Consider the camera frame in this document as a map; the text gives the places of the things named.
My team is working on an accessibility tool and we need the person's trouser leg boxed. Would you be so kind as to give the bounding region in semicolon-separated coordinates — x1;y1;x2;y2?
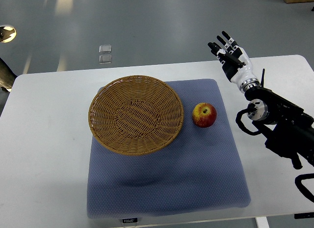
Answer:
0;58;17;92

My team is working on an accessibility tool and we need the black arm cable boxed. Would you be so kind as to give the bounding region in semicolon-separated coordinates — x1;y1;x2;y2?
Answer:
235;108;262;136

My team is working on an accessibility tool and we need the grey floor plate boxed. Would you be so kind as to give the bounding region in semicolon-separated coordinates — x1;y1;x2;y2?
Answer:
99;54;112;64
99;44;112;53

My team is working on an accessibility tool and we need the black table edge clip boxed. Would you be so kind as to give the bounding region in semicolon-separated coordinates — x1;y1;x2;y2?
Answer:
294;212;314;219

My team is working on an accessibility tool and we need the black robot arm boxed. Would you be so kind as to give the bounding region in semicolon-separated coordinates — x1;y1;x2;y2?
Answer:
236;75;314;170

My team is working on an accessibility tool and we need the lower grey floor plate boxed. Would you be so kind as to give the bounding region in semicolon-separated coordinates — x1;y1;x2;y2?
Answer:
99;54;112;64

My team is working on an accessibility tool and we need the brown wicker basket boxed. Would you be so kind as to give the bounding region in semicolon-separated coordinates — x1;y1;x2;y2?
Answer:
88;75;184;156

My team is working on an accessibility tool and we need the upper grey floor plate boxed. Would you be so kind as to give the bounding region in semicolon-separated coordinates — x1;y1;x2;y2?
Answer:
99;44;112;53

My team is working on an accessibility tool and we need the white sneaker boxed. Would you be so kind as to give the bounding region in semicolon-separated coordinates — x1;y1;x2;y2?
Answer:
0;25;17;43

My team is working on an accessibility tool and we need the red yellow apple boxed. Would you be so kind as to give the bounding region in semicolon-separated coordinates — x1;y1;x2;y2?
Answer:
192;103;217;128

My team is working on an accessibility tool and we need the black table label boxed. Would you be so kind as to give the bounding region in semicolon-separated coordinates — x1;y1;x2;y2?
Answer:
122;218;138;224

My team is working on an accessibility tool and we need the blue quilted mat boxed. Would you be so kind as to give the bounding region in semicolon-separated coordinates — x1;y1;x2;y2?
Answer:
87;79;251;219

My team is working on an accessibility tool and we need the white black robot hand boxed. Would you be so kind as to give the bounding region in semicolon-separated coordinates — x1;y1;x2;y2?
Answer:
208;31;260;93

